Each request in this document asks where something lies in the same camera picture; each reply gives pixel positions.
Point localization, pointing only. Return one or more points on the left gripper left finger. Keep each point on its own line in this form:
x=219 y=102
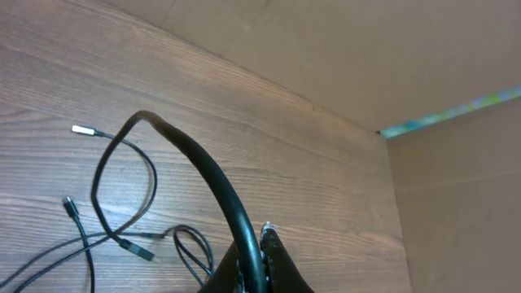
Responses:
x=227 y=277

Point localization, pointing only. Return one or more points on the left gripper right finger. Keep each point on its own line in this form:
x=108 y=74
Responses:
x=282 y=274

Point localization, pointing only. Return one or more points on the colourful tape strip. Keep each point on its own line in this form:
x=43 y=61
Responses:
x=450 y=113

